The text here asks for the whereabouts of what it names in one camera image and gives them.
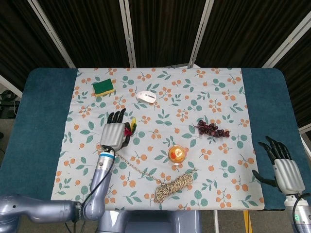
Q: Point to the dark red grape bunch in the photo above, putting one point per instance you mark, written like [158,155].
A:
[212,129]

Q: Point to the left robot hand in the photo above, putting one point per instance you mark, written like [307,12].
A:
[114,134]

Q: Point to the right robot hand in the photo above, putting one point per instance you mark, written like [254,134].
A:
[283,167]

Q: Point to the clear fruit jelly cup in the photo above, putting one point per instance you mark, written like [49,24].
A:
[177,154]

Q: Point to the dark folding screen panels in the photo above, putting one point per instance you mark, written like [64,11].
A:
[155,31]

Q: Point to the small red yellow toy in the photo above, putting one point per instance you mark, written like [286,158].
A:
[130,127]

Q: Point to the green and yellow sponge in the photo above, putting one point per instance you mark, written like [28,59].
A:
[104,87]

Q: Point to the blue table cover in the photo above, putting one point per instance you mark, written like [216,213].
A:
[36,131]

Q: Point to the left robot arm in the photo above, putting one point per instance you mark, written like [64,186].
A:
[80,194]

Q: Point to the white computer mouse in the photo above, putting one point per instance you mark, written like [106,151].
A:
[145,96]

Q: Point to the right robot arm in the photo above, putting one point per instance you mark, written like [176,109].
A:
[298,212]

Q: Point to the floral tablecloth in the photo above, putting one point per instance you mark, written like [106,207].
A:
[158,136]

